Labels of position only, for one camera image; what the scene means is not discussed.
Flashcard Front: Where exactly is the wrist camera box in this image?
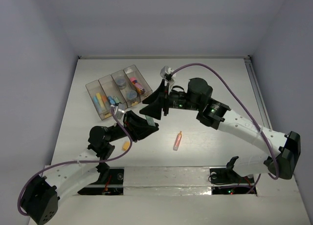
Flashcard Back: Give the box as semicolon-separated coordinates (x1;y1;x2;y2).
160;66;176;90
111;103;126;120

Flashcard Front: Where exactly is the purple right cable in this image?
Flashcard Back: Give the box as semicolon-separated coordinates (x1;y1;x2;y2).
171;63;279;194

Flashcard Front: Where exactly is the orange yellow highlighter cap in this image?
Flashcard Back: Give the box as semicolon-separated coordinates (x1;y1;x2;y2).
122;141;130;151

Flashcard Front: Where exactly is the orange highlighter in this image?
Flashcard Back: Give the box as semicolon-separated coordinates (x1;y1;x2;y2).
173;131;182;151

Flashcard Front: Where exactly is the purple cable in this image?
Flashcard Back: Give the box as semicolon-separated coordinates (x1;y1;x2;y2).
17;106;133;216
171;63;279;194

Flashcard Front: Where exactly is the yellow highlighter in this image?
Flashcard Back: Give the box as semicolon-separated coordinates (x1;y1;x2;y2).
96;92;105;109

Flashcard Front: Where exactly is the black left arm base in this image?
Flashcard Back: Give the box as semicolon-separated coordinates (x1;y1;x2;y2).
93;163;124;186

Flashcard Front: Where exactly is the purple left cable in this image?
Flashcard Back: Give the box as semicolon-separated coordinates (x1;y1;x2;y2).
17;106;133;216

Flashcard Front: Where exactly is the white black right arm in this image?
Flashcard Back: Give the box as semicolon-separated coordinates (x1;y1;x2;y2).
139;78;301;182

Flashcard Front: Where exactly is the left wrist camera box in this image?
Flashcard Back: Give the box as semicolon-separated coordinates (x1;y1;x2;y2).
111;103;126;120

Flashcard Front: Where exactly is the pink capped pen tube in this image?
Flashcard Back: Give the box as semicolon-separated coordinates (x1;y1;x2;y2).
130;77;145;94

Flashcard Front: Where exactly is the green capped highlighter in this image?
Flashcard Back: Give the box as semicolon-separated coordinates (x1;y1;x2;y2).
113;96;121;106

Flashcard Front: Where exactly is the clear paperclip jar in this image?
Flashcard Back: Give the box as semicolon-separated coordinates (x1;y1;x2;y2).
126;90;137;100
115;76;126;90

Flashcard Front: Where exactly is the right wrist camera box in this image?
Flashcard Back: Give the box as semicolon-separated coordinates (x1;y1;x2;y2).
160;66;176;90

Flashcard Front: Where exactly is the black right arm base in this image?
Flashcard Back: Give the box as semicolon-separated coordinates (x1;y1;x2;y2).
208;157;254;185

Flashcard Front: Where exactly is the blue highlighter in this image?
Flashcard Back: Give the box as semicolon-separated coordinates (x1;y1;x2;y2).
92;96;102;113
107;96;116;105

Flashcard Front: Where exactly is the smoky clear drawer organizer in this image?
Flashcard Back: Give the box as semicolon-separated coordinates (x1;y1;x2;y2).
86;65;153;120

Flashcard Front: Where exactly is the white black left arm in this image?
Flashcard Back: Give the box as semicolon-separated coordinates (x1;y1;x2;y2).
17;111;159;225

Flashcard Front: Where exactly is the green highlighter with tip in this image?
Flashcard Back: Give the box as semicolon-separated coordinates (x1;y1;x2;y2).
145;115;156;127

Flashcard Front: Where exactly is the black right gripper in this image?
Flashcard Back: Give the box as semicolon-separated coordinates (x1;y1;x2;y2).
139;79;202;120

